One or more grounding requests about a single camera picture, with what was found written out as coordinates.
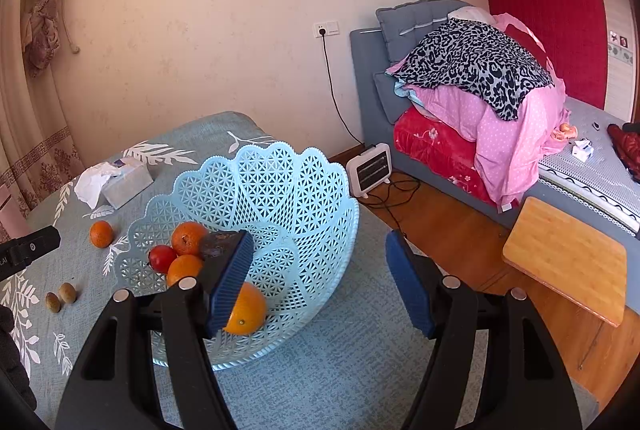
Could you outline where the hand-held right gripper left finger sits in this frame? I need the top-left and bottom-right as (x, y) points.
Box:
(54, 229), (256, 430)

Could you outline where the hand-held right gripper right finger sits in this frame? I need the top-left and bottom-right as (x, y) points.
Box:
(384, 229), (584, 430)

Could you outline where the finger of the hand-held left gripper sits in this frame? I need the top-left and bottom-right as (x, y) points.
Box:
(7, 225), (62, 268)

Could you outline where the oval orange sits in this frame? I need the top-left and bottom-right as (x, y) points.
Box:
(166, 254), (205, 288)
(222, 282), (268, 337)

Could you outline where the large round orange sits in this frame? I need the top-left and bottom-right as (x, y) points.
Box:
(171, 221), (208, 257)

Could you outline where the red tomato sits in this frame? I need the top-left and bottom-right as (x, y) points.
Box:
(149, 245), (178, 273)

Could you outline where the light blue lattice plastic basket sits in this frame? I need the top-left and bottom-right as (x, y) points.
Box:
(114, 141), (361, 372)

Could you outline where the pink thermos bottle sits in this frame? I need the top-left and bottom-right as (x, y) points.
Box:
(0, 190), (25, 243)

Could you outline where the small round mandarin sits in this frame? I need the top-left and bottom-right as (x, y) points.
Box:
(90, 220), (114, 249)

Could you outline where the white tissue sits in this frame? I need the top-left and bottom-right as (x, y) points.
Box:
(74, 162), (118, 209)

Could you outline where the beige patterned curtain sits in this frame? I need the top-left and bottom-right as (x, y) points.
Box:
(0, 0), (86, 231)

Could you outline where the tissue box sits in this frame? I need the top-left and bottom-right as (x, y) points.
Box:
(102, 157), (155, 209)

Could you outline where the white electric heater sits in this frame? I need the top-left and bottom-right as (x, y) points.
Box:
(346, 142), (393, 201)

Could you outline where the red floral quilt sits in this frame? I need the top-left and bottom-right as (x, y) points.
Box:
(393, 107), (506, 208)

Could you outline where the small bamboo table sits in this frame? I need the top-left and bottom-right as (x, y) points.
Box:
(502, 196), (628, 328)

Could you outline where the pink quilt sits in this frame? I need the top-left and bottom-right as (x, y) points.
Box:
(390, 12), (571, 211)

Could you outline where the grey bedspread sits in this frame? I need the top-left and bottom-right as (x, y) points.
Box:
(537, 97), (640, 231)

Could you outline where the grey upholstered bed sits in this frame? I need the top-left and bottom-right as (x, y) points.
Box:
(349, 0), (640, 235)

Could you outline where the leopard print cloth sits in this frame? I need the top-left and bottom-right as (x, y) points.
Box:
(387, 18), (555, 121)

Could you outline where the red garment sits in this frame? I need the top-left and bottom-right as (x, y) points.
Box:
(607, 122), (640, 181)

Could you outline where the white pillow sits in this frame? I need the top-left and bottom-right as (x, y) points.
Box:
(447, 6), (496, 28)

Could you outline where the black power cable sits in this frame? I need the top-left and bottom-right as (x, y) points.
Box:
(321, 36), (421, 231)

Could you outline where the red padded wall panel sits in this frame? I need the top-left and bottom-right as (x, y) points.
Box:
(481, 0), (608, 111)

